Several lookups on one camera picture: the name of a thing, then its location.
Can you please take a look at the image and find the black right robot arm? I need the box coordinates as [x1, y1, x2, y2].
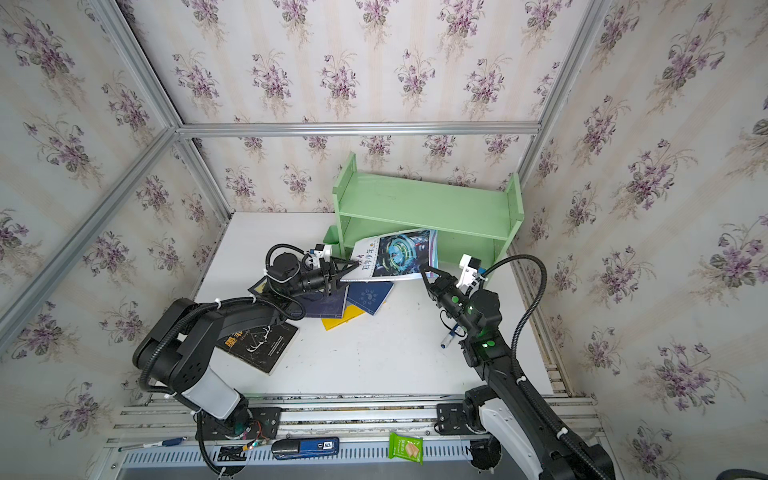
[421, 254, 616, 479]

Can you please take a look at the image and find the green snack packet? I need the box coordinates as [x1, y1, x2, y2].
[387, 432, 424, 465]

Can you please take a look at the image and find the yellow cartoon cover book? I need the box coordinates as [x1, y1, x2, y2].
[322, 304, 365, 331]

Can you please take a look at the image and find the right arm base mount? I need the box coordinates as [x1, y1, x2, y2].
[434, 386, 498, 436]

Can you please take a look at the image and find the dark blue book under arm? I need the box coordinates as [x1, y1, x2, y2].
[248, 276, 271, 297]

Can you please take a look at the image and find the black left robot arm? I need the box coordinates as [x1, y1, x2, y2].
[132, 243, 359, 423]

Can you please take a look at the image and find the dark blue thick book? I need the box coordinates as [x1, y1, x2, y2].
[298, 284, 348, 319]

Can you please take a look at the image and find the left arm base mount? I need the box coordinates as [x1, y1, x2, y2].
[195, 407, 282, 442]

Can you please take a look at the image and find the blue white marker pen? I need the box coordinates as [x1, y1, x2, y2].
[440, 323, 465, 349]

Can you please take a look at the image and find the blue black handheld device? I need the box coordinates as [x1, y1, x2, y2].
[271, 437, 340, 460]

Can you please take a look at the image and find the blue pen on rail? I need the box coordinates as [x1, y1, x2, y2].
[118, 436, 187, 452]

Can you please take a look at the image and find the sci-fi cover magazine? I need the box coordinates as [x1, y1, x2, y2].
[342, 229, 438, 283]

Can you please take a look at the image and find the black cover book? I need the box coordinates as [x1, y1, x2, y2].
[216, 323, 299, 375]

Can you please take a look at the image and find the blue book yellow label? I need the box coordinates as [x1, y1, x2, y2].
[347, 282, 394, 315]

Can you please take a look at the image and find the green pen holder cup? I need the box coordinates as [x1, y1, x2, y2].
[323, 225, 340, 245]

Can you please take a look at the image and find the green wooden bookshelf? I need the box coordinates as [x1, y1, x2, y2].
[332, 155, 524, 268]

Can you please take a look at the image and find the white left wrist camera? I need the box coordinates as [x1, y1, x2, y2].
[308, 244, 333, 261]

